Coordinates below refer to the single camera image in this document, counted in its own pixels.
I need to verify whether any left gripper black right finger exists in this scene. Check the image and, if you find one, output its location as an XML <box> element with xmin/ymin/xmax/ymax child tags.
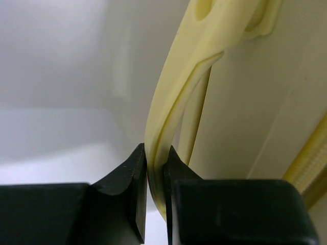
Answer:
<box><xmin>163</xmin><ymin>148</ymin><xmax>319</xmax><ymax>244</ymax></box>

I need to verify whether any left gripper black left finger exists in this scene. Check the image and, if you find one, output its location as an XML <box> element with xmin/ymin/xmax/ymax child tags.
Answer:
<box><xmin>1</xmin><ymin>144</ymin><xmax>147</xmax><ymax>244</ymax></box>

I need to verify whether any pale yellow suitcase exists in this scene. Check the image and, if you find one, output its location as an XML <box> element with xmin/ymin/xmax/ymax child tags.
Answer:
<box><xmin>145</xmin><ymin>1</ymin><xmax>326</xmax><ymax>217</ymax></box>

